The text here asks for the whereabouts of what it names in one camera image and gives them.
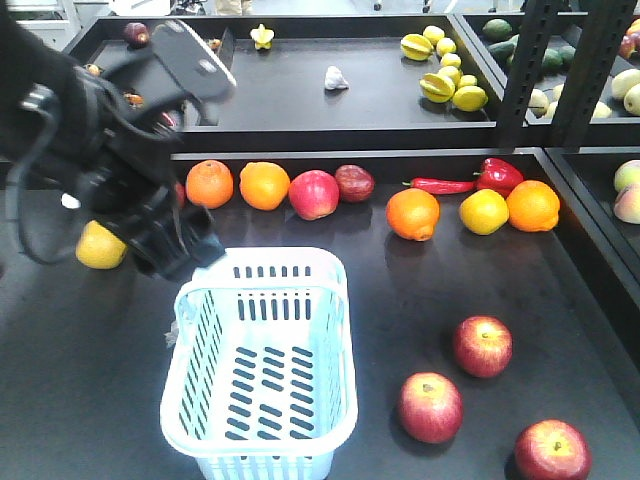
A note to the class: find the white garlic bulb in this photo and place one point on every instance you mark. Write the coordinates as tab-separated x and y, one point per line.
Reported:
334	79

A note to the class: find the wrist camera with black plate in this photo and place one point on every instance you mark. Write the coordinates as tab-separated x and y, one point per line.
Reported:
189	60

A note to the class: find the red bell pepper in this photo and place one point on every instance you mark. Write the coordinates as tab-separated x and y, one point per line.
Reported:
498	175

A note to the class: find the black wooden produce stand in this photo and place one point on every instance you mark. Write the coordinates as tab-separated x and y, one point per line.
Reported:
84	359

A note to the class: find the pale peach fruit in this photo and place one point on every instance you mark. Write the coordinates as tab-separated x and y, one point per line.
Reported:
627	204
626	174

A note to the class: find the dark red apple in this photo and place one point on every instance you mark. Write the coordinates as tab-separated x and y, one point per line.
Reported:
355	183

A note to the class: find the yellow lemon near arm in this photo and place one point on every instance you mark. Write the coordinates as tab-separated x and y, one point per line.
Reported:
98	248

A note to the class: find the yellow orange fruit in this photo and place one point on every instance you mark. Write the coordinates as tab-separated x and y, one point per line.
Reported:
484	212

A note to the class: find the red chili pepper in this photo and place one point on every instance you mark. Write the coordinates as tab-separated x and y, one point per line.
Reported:
440	187

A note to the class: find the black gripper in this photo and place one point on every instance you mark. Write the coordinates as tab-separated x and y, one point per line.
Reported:
123	173

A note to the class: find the red apple in row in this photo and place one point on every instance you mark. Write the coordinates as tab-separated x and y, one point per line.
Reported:
314	194

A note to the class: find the black upright rack post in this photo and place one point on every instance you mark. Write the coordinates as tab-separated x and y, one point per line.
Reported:
535	32

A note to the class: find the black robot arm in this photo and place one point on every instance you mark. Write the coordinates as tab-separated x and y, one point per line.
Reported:
38	130

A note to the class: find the light blue plastic basket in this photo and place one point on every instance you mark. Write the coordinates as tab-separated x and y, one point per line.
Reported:
262	383

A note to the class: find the yellow star fruit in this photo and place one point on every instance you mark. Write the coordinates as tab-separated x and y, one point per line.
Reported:
262	37

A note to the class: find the red apple front bottom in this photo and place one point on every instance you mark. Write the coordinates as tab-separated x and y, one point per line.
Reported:
552	449

